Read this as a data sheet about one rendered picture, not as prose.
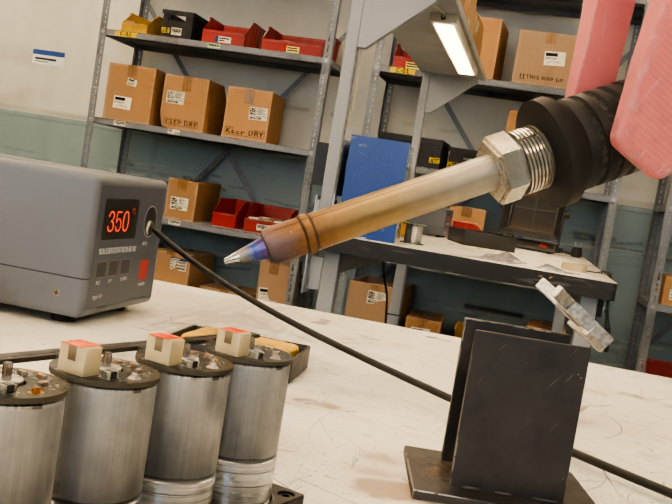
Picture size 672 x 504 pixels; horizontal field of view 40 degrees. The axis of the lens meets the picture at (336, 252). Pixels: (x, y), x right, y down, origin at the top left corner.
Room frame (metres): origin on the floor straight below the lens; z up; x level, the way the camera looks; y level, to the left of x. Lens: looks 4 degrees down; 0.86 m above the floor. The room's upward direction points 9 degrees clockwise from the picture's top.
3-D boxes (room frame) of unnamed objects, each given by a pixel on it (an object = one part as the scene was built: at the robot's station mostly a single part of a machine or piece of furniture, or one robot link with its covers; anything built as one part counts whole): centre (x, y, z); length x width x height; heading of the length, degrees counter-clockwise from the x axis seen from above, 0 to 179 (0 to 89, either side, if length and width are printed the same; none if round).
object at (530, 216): (3.24, -0.71, 0.88); 0.30 x 0.23 x 0.25; 78
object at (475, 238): (2.85, -0.44, 0.77); 0.24 x 0.16 x 0.04; 5
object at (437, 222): (3.10, -0.29, 0.80); 0.15 x 0.12 x 0.10; 72
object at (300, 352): (0.53, 0.05, 0.76); 0.07 x 0.05 x 0.02; 81
